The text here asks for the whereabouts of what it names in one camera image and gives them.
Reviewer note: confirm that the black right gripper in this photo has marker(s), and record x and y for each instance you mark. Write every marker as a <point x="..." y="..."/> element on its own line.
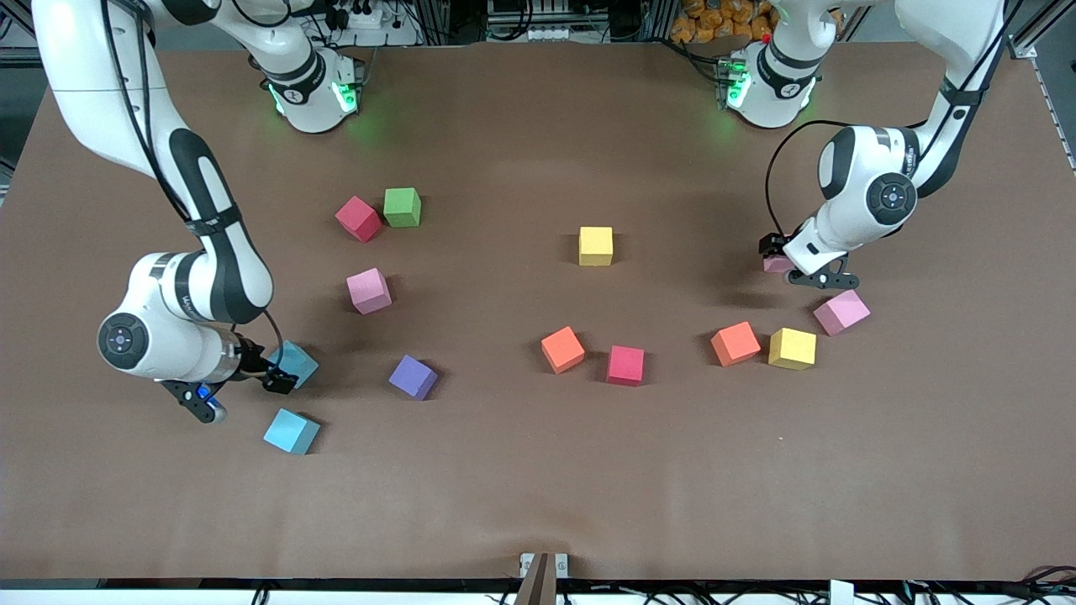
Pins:
<point x="255" y="364"/>

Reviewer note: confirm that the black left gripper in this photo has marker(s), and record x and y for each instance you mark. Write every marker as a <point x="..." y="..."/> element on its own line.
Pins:
<point x="771" y="245"/>

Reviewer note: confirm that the pink foam cube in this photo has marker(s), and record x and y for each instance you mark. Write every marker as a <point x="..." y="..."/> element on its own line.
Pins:
<point x="368" y="291"/>
<point x="841" y="312"/>
<point x="777" y="264"/>

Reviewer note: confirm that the cyan foam cube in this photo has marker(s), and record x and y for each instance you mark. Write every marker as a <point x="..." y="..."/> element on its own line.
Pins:
<point x="301" y="361"/>
<point x="291" y="432"/>

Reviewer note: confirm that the orange foam cube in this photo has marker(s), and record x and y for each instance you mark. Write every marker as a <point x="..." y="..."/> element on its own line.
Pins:
<point x="562" y="349"/>
<point x="735" y="344"/>

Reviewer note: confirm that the yellow foam cube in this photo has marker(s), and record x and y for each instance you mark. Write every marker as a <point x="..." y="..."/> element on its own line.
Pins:
<point x="792" y="349"/>
<point x="595" y="245"/>

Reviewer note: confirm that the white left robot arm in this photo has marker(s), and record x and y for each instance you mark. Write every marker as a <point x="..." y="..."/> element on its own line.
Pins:
<point x="958" y="34"/>

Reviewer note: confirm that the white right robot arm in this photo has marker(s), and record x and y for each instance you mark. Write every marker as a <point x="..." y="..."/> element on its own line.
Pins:
<point x="76" y="76"/>

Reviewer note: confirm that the purple foam cube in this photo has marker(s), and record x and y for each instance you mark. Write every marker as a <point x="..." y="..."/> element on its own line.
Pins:
<point x="413" y="377"/>

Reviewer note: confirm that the red foam cube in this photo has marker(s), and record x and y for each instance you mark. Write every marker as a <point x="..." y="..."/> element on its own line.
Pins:
<point x="625" y="365"/>
<point x="359" y="220"/>

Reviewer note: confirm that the green foam cube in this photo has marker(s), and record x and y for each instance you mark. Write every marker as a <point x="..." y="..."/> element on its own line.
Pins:
<point x="402" y="207"/>

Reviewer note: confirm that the orange packets pile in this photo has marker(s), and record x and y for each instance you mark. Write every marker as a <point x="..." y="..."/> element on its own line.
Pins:
<point x="714" y="21"/>

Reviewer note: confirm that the brown table cover sheet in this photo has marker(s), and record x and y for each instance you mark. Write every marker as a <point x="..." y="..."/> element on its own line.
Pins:
<point x="538" y="470"/>

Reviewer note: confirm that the white electrical box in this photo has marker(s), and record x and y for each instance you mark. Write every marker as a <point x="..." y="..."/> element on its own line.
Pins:
<point x="546" y="34"/>

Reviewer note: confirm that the white power strip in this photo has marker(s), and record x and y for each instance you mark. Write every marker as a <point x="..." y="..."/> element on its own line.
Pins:
<point x="374" y="34"/>

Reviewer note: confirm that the aluminium frame profile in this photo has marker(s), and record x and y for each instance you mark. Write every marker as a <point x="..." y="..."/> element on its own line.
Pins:
<point x="1024" y="44"/>

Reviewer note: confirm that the silver bracket with brown post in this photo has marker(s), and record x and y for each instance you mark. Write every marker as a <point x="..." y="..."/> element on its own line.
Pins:
<point x="542" y="580"/>

